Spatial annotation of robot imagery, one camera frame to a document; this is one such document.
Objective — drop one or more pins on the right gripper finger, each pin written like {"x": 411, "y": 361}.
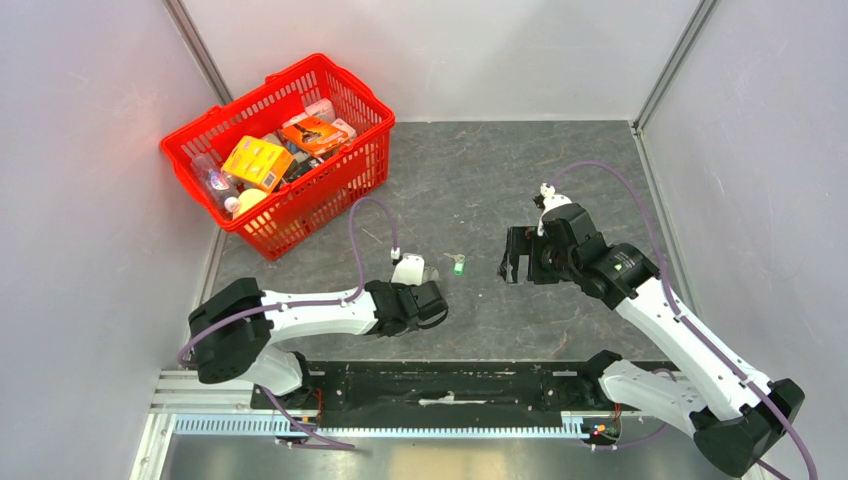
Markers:
{"x": 520, "y": 241}
{"x": 510, "y": 267}

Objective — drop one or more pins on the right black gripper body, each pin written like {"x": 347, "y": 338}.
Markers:
{"x": 549, "y": 265}

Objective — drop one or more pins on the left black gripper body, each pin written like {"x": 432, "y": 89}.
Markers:
{"x": 397, "y": 287}

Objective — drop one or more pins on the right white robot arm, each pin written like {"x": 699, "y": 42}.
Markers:
{"x": 733, "y": 412}

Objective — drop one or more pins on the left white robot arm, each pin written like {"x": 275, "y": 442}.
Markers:
{"x": 234, "y": 334}

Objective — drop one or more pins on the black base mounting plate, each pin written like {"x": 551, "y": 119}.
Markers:
{"x": 445, "y": 394}

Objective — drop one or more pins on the red plastic shopping basket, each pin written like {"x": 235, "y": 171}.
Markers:
{"x": 286, "y": 217}

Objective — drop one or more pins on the yellow round ball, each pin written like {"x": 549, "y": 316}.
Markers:
{"x": 248, "y": 199}

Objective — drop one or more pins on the yellow orange carton box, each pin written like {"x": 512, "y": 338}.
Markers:
{"x": 258, "y": 162}

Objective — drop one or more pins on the white small box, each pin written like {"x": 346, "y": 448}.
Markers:
{"x": 322, "y": 109}

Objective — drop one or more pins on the clear plastic bottle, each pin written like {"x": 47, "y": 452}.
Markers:
{"x": 215, "y": 184}

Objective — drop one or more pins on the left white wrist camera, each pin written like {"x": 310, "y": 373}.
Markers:
{"x": 412, "y": 270}

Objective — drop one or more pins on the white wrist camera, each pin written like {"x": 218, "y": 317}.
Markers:
{"x": 547, "y": 200}
{"x": 412, "y": 270}

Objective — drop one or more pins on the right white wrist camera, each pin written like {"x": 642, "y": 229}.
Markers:
{"x": 547, "y": 200}

